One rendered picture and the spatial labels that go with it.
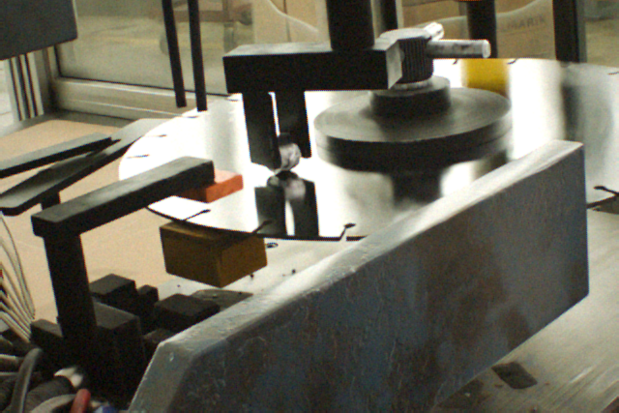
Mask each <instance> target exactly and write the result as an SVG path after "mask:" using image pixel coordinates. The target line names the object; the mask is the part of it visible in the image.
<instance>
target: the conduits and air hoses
mask: <svg viewBox="0 0 619 413"><path fill-rule="evenodd" d="M0 219H1V221H2V222H3V224H4V225H5V227H6V229H7V231H8V233H9V236H10V238H11V240H12V243H13V246H14V249H15V254H16V257H17V261H18V264H17V261H16V259H15V256H14V254H13V253H12V251H11V249H10V248H9V246H8V245H7V243H6V242H5V240H4V239H3V237H2V235H1V234H0V244H1V246H2V247H3V248H4V252H5V253H6V255H7V256H8V258H9V260H10V262H11V264H12V267H13V268H14V271H15V275H16V278H17V281H18V284H19V287H20V290H21V294H22V297H23V300H24V302H23V300H22V298H21V296H20V294H19V292H18V290H17V288H16V286H15V283H14V281H13V280H12V278H11V276H10V274H9V273H8V269H7V268H6V266H5V265H4V264H3V263H2V261H1V260H0V267H1V268H2V270H3V271H4V273H5V275H6V276H7V278H8V280H9V282H10V283H11V287H12V289H13V291H14V293H15V296H16V298H17V299H18V301H19V303H18V302H17V300H16V299H15V297H14V295H13V292H12V291H11V289H10V288H9V287H8V286H7V284H6V283H5V281H4V280H3V279H2V277H1V276H0V282H1V284H2V285H3V287H4V288H5V290H6V291H7V293H8V294H9V296H10V297H11V299H12V300H13V302H14V303H15V306H16V308H15V307H14V306H13V304H12V303H11V302H10V301H9V300H8V299H7V297H6V296H5V295H4V294H3V293H2V291H1V290H0V297H1V298H2V299H3V301H4V302H5V303H7V304H8V306H9V307H10V308H11V309H12V310H13V312H14V313H15V314H16V315H17V317H18V318H19V319H18V318H17V317H16V316H15V315H14V314H13V313H12V312H11V311H10V310H9V309H8V308H7V307H6V306H5V305H4V304H3V303H2V302H1V301H0V307H1V308H2V309H3V310H4V311H5V312H6V313H7V314H8V315H9V316H10V317H11V318H12V319H13V320H14V321H15V322H16V323H17V324H18V325H19V326H20V327H21V328H22V329H21V328H20V327H19V326H18V325H16V324H15V323H14V322H13V321H12V320H11V319H10V318H9V317H8V316H6V315H5V314H4V313H3V312H1V311H0V319H2V321H3V322H4V323H5V324H6V325H7V326H8V327H9V328H11V329H12V330H13V331H14V332H15V333H16V334H17V335H18V336H19V337H20V338H21V339H23V340H24V341H25V342H26V343H27V345H28V346H31V345H32V342H31V341H32V340H33V339H32V333H31V330H30V323H31V322H33V321H34V319H35V316H36V314H35V312H36V309H35V305H34V302H33V298H32V294H31V290H30V286H29V282H28V279H27V276H26V273H25V270H24V266H23V263H22V259H21V256H20V252H19V249H18V246H17V243H16V241H15V236H14V234H13V233H12V231H11V229H10V227H9V225H8V223H7V221H6V220H5V218H4V217H3V215H2V213H1V212H0ZM18 265H19V266H18ZM24 303H25V304H24ZM19 304H20V305H19ZM16 309H18V310H19V312H20V313H21V314H20V313H19V312H18V311H17V310H16ZM22 316H23V317H22ZM20 321H21V322H22V323H21V322H20ZM36 366H38V368H39V370H40V371H38V372H35V369H36ZM88 383H89V378H88V375H87V374H86V372H85V370H84V369H83V368H82V367H80V366H78V365H69V366H67V367H64V368H62V369H59V368H53V367H52V364H51V362H50V359H49V358H48V356H47V355H46V353H45V352H43V351H42V350H41V349H34V350H33V349H31V350H30V352H29V353H28V354H27V355H26V357H25V358H24V357H15V354H14V349H13V344H12V343H11V342H10V341H8V340H7V339H6V338H4V337H3V336H2V335H0V413H128V411H127V410H120V411H119V410H118V409H117V408H115V407H110V406H109V403H108V401H107V399H106V398H99V397H91V393H90V392H89V390H87V388H88V386H89V385H88ZM9 406H10V407H9Z"/></svg>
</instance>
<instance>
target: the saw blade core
mask: <svg viewBox="0 0 619 413"><path fill-rule="evenodd" d="M455 62H456V59H451V60H435V61H434V74H438V75H443V76H446V77H448V78H449V79H450V80H451V87H465V88H475V89H481V90H487V91H490V92H494V93H497V94H500V95H502V96H504V97H506V98H507V99H508V100H509V101H510V102H511V104H512V113H513V124H512V126H511V127H510V128H509V129H508V130H507V131H506V132H505V133H503V134H502V135H500V136H498V137H497V138H495V139H492V140H491V141H489V142H487V143H485V144H482V145H479V146H475V147H472V148H468V149H464V150H460V151H456V152H452V153H441V154H434V155H427V156H419V157H407V158H365V157H355V156H348V155H343V154H339V153H335V152H331V151H329V150H326V149H324V148H322V147H321V146H319V145H318V144H317V143H316V142H315V140H314V132H313V124H312V121H313V119H314V117H315V116H316V115H317V114H318V113H320V112H321V111H323V110H324V109H326V108H328V107H330V106H332V105H335V104H337V103H341V102H344V101H347V100H351V99H354V98H358V97H362V96H365V95H368V91H338V92H305V94H306V103H307V112H308V119H309V135H310V143H311V151H312V157H311V158H309V159H302V158H301V159H300V162H299V164H298V165H297V166H296V167H294V168H292V169H290V170H288V171H285V172H282V173H272V172H270V171H269V170H268V169H267V168H266V167H264V166H261V165H258V164H254V163H251V162H250V158H249V150H248V143H247V136H246V130H245V122H244V114H243V100H242V94H239V95H235V96H232V97H229V98H226V99H225V100H220V101H217V102H214V103H209V104H208V111H206V112H197V110H196V109H194V110H192V111H190V112H187V113H185V114H183V115H180V116H179V118H178V117H176V118H174V119H172V120H170V121H168V122H166V123H164V124H162V125H160V126H159V127H157V128H155V129H154V130H152V131H150V132H149V133H147V134H145V137H142V138H141V139H140V140H138V141H137V142H136V143H135V145H134V146H133V147H132V148H131V149H130V150H129V151H128V153H127V154H126V155H125V157H124V159H123V160H121V163H120V167H119V176H120V180H122V179H124V178H127V177H129V176H132V175H134V174H136V173H139V172H142V171H143V170H146V169H148V168H151V167H154V166H156V165H159V164H162V163H164V162H168V161H171V160H174V159H176V158H179V157H182V156H184V155H190V156H196V157H200V158H206V159H212V160H213V161H214V163H215V169H220V170H225V171H230V172H235V173H240V174H242V176H243V183H244V188H243V189H242V190H240V191H237V192H235V193H233V194H231V195H229V196H226V197H224V198H221V199H219V200H217V201H214V202H212V203H210V204H206V203H201V202H197V201H192V200H187V199H184V198H179V197H175V196H171V197H169V198H168V199H165V200H163V201H160V202H158V203H155V204H153V205H150V206H148V207H146V208H144V209H146V210H147V211H149V212H151V213H153V214H156V215H158V216H160V217H163V218H165V219H168V220H171V221H176V222H179V223H182V224H184V223H186V222H187V221H188V220H189V219H191V218H194V217H200V218H202V222H200V223H199V225H197V226H194V227H197V228H202V229H206V230H211V231H216V232H221V233H227V234H234V235H240V236H248V237H251V236H252V235H254V234H256V238H266V239H279V240H294V241H324V242H339V241H340V240H341V238H342V236H343V235H344V233H345V229H346V228H350V230H349V232H348V233H347V235H346V242H353V241H360V240H362V239H364V238H366V237H368V236H369V235H371V234H373V233H375V232H377V231H379V230H381V229H382V228H384V227H386V226H388V225H390V224H392V223H394V222H396V221H399V220H401V219H403V218H405V217H407V216H409V215H410V214H412V213H414V212H416V211H418V210H420V209H422V208H424V207H426V206H428V205H429V204H430V203H432V202H434V201H436V200H438V199H439V198H441V197H443V196H445V195H447V194H449V193H451V192H454V191H456V190H458V189H460V188H462V187H464V186H466V185H467V184H469V183H471V182H473V181H475V180H477V179H479V178H481V177H483V176H485V175H487V174H489V173H490V172H491V171H493V170H495V169H496V168H498V167H500V166H502V165H504V164H506V163H508V162H513V161H515V160H517V159H519V158H521V157H523V156H524V155H526V154H527V153H529V152H531V151H533V150H535V149H537V148H539V147H541V146H543V145H545V144H547V143H549V142H550V141H552V140H554V139H555V140H563V141H571V142H578V143H581V144H583V146H584V162H585V186H586V210H587V209H591V208H595V207H598V206H600V205H604V204H606V203H609V202H612V201H616V200H617V197H619V69H617V68H611V67H606V66H599V65H590V64H581V63H576V64H574V63H572V62H570V61H558V60H540V59H519V60H517V61H516V59H471V60H458V62H457V64H456V65H455ZM264 225H266V226H264ZM263 226H264V227H263Z"/></svg>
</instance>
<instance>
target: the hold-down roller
mask: <svg viewBox="0 0 619 413"><path fill-rule="evenodd" d="M278 142H279V149H280V164H281V167H280V168H278V169H271V168H268V167H266V168H267V169H268V170H269V171H270V172H272V173H282V172H285V171H288V170H290V169H292V168H294V167H296V166H297V165H298V164H299V162H300V159H301V152H300V148H299V145H298V142H297V140H296V139H295V137H294V136H293V135H292V134H290V133H278Z"/></svg>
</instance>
